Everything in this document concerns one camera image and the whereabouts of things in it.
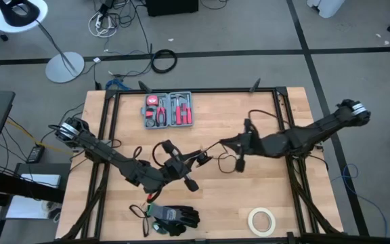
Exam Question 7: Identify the red-handled pliers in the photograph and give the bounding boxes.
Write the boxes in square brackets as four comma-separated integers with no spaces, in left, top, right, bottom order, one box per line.
[155,97,168,127]

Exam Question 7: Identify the blue floor cable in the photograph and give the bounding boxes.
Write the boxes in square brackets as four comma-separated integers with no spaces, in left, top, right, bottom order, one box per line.
[330,163,389,238]
[105,78,125,91]

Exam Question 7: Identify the dark cord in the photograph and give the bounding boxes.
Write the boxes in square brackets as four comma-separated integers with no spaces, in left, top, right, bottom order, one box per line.
[208,140,240,174]

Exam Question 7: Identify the floor lamp with round base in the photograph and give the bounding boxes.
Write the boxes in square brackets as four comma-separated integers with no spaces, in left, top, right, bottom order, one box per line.
[0,0,85,84]

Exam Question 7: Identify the black angled frame brace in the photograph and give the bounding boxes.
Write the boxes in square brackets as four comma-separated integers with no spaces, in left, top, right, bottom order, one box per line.
[248,77,262,94]
[137,80,154,94]

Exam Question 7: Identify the black box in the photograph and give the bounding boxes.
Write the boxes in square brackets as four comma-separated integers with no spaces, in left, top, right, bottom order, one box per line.
[146,0,200,18]

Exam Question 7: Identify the white masking tape roll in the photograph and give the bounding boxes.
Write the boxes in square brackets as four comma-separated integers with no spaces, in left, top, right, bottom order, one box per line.
[247,207,277,237]

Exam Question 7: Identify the yellow cable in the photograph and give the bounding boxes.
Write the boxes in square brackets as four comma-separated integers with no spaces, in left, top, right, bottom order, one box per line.
[5,119,74,156]

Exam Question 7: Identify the black glove with green cuff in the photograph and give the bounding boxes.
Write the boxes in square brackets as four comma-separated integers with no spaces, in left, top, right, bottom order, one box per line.
[152,220,188,237]

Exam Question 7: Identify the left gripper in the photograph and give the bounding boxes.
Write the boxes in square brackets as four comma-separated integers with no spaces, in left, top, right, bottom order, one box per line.
[162,139,207,192]

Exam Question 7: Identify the black aluminium table frame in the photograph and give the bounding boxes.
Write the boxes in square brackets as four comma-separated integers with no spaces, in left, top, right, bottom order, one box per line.
[58,86,345,244]

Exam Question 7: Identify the black power adapter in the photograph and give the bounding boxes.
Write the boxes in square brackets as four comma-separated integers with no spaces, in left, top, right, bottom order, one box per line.
[25,144,46,165]

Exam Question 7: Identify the thin black cable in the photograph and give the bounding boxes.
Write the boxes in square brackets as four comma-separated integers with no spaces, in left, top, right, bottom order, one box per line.
[129,204,150,238]

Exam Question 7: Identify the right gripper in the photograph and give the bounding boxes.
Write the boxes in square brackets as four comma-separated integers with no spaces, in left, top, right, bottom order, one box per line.
[219,119,262,173]

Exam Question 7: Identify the white plastic object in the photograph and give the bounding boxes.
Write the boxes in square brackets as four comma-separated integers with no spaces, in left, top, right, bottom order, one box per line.
[306,0,347,19]

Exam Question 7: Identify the grey tool kit case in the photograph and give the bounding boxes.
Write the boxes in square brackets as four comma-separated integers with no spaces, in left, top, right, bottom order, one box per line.
[140,90,195,130]

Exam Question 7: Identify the white flat device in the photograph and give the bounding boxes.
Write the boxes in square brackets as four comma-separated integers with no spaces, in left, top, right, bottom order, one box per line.
[20,174,62,189]

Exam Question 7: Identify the coiled black floor cable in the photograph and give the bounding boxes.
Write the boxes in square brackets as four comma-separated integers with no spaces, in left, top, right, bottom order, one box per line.
[150,49,178,75]

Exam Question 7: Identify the small hammer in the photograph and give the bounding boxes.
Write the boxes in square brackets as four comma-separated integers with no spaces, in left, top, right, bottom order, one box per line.
[170,94,183,125]

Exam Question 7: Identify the black fabric bundle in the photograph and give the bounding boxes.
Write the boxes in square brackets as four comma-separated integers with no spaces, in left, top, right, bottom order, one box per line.
[147,201,201,228]

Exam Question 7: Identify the white power strip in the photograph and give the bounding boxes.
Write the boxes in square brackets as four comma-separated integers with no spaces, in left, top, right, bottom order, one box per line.
[88,9,118,39]

